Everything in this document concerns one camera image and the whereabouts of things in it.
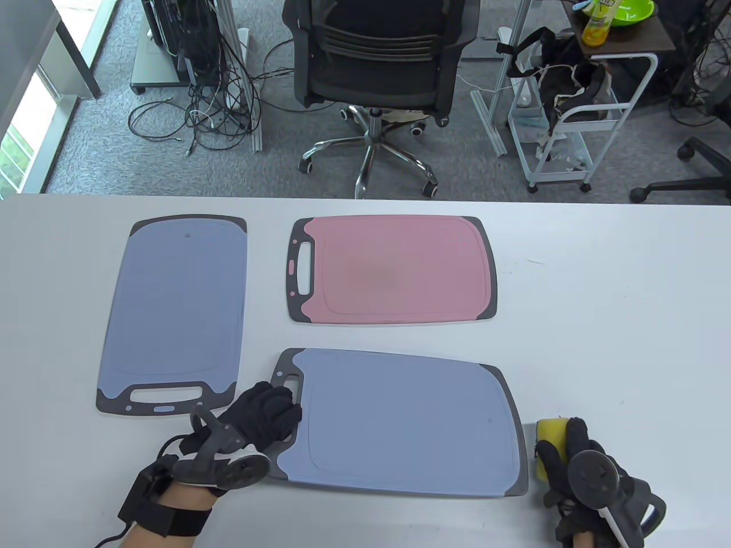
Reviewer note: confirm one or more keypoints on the person's right hand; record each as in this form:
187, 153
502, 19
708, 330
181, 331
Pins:
557, 474

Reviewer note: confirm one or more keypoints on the person's left hand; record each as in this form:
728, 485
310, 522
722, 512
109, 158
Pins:
268, 411

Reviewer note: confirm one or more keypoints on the grey white hand controller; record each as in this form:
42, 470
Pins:
240, 471
594, 476

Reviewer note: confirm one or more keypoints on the yellow green sponge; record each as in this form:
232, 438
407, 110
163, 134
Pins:
551, 431

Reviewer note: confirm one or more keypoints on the blue cutting board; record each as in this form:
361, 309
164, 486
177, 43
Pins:
177, 297
400, 422

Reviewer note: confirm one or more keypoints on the pink cutting board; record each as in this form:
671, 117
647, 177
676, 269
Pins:
400, 268

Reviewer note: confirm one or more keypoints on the person's right forearm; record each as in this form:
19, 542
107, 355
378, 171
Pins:
583, 541

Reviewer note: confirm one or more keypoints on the person's left forearm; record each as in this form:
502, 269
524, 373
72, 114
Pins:
140, 541

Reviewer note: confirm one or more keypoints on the black chair base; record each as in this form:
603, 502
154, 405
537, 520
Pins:
697, 151

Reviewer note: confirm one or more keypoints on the black office chair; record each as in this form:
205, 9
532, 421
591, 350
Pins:
377, 74

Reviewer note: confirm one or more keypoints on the window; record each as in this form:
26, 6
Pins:
17, 154

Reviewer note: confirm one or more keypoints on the grey cart base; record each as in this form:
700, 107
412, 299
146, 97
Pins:
154, 68

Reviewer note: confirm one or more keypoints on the white power strip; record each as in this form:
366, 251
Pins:
243, 40

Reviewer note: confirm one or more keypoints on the black computer tower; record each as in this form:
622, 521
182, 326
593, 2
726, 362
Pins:
171, 34

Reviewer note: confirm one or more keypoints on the black bag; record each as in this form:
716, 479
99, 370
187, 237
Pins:
565, 68

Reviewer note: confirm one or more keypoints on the yellow drink bottle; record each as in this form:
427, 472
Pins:
597, 31

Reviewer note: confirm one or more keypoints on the white cart brown top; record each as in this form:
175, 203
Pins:
645, 34

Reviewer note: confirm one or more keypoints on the green bowl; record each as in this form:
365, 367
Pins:
634, 11

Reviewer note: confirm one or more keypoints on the light blue plastic item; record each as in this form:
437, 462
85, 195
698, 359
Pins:
582, 5

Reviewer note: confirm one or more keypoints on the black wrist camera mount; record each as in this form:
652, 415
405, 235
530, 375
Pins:
165, 519

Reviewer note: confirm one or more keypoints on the aluminium frame leg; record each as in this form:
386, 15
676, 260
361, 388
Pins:
257, 137
491, 131

